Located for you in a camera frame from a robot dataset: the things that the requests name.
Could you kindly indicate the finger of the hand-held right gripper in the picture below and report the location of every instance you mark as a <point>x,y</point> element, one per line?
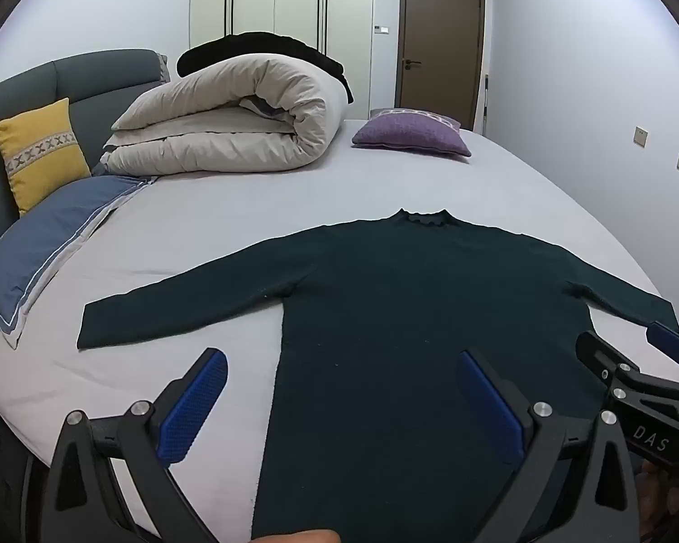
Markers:
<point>670,342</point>
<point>600,359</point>

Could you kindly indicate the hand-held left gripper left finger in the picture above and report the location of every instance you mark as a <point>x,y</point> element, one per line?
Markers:
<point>195,407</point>

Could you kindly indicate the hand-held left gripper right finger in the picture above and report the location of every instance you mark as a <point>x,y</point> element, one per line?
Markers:
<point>489,407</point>

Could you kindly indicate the dark green sweater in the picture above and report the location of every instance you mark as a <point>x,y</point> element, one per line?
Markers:
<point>385,305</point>

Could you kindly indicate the person's right hand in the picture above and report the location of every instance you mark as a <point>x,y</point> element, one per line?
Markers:
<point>656,492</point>

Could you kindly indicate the person's left hand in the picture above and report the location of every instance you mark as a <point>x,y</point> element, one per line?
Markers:
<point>303,537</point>

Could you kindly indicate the bed with white sheet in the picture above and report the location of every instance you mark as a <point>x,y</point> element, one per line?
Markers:
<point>232,198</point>

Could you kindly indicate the blue pillow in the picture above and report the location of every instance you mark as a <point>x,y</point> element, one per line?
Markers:
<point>39,237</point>

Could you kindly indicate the white rod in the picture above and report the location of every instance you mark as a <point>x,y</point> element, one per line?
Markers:
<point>486,104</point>

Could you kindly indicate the purple pillow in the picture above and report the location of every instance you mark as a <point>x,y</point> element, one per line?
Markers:
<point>407,133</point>

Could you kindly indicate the yellow patterned pillow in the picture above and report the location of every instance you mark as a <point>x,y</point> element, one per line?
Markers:
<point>39,152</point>

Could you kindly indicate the rolled beige duvet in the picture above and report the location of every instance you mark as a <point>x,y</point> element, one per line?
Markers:
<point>215,107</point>

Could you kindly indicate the grey-blue upholstered headboard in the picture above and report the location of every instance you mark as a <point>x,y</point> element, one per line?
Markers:
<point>79,79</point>

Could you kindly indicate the brown door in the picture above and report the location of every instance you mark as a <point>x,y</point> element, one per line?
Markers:
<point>441,39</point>

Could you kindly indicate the black garment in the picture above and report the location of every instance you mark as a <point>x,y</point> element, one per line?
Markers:
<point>249,45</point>

